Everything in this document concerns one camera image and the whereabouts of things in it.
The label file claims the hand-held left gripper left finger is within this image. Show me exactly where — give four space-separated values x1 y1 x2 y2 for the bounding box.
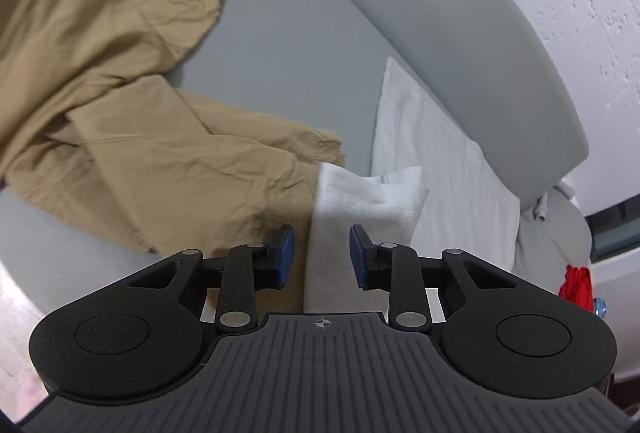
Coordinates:
127 224 296 333

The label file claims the tan garment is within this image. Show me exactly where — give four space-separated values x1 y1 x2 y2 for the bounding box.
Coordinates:
0 0 346 314

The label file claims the red cloth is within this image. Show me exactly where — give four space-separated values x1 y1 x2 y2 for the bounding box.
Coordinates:
558 264 596 312

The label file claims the white shirt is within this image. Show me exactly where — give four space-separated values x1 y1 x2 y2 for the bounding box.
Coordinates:
302 57 523 314

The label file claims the dark window frame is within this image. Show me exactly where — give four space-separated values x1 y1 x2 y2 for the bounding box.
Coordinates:
585 195 640 262

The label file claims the grey sofa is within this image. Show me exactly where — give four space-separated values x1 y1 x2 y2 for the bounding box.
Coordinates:
0 0 591 314

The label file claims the grey hooded garment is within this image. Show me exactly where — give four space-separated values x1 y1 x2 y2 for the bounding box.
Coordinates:
512 180 596 309

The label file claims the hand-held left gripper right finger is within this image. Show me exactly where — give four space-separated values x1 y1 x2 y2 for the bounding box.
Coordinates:
349 224 518 333

